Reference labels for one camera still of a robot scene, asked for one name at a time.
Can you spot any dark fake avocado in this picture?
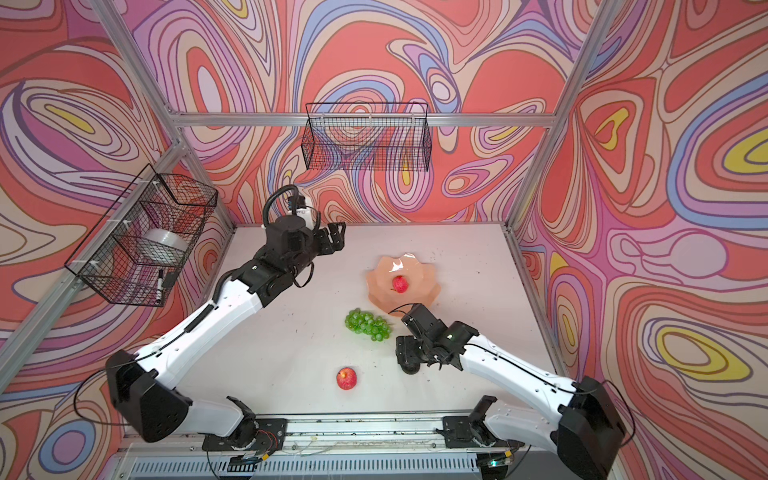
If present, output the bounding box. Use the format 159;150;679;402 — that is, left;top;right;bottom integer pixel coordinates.
398;353;421;375

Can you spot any green fake grape bunch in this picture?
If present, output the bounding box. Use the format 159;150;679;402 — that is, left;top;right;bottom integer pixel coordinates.
344;309;392;342

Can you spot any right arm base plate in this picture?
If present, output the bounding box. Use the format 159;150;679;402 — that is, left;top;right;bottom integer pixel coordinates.
435;416;525;451

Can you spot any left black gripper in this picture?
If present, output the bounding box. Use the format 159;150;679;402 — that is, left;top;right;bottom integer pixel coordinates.
283;221;346;285

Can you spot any aluminium front rail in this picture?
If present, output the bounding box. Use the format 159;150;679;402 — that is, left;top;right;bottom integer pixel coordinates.
106;411;576;479

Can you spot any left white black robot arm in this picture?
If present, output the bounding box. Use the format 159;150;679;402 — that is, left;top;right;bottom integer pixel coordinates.
105;184;346;450

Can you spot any black marker pen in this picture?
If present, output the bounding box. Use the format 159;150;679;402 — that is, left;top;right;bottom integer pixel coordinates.
155;268;164;305

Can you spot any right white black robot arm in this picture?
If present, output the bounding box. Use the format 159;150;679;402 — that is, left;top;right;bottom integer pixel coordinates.
394;303;627;479

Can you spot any pink faceted fruit bowl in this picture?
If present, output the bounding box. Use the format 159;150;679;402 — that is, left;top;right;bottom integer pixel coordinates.
365;253;441;313

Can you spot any left black wire basket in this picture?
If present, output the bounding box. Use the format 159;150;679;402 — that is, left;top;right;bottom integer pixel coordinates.
64;165;218;307

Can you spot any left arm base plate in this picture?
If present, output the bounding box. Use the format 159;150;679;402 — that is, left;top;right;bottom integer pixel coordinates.
202;418;288;453

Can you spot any red fake apple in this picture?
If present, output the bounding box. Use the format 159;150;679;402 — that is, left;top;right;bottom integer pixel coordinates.
391;275;409;294
336;367;358;391

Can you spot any black wire basket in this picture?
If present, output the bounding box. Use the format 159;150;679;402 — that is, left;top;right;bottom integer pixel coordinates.
301;101;432;172
64;165;218;307

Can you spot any back black wire basket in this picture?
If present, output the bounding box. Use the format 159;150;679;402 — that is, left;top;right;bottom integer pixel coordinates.
301;101;432;172

